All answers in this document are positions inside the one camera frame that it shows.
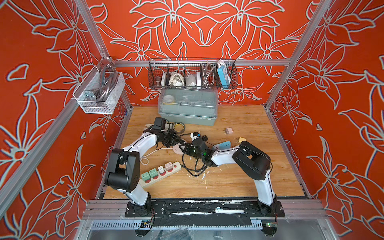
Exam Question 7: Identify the pink plug adapter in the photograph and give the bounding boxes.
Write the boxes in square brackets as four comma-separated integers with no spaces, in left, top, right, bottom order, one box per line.
[225,128,234,135]

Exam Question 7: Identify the yellow plug adapter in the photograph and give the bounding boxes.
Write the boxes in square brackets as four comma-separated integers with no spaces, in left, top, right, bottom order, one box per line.
[238,137,246,144]

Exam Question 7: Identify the pink round power socket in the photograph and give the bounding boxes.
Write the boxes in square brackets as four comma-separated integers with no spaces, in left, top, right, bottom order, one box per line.
[173,144,185,155]

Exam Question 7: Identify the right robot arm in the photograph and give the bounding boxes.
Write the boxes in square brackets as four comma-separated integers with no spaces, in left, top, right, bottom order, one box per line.
[179,136,276,206]

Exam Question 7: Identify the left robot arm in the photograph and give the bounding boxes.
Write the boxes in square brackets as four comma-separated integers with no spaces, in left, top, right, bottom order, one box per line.
[104,117,184,209]

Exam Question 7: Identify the tape roll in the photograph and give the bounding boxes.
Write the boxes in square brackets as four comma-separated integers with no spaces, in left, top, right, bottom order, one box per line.
[173,122,186,135]

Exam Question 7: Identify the white power strip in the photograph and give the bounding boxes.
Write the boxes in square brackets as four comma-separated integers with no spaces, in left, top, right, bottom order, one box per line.
[139,162,182,189]

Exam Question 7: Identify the grey plastic storage box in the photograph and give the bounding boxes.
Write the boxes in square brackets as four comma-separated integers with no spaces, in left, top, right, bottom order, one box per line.
[158,89,218,126]

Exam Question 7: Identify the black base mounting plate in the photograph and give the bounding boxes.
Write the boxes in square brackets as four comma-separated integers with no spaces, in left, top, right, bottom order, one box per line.
[125,198,286,218]

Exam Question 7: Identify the blue power bank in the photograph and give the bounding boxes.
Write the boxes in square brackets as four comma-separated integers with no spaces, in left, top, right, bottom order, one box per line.
[217,60,231,89]

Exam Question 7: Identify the black power cable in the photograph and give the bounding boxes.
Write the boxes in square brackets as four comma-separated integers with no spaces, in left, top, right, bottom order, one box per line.
[167,121,217,178]

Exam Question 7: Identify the white cable bundle in basket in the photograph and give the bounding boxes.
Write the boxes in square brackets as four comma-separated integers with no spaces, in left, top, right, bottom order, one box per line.
[167,71,185,88]

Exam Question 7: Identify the black wire basket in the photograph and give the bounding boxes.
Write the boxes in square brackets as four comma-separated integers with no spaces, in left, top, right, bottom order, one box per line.
[148,58,239,90]

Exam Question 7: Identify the clear plastic wall basket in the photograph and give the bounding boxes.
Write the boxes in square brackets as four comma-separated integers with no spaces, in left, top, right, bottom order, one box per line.
[73,67,125,115]

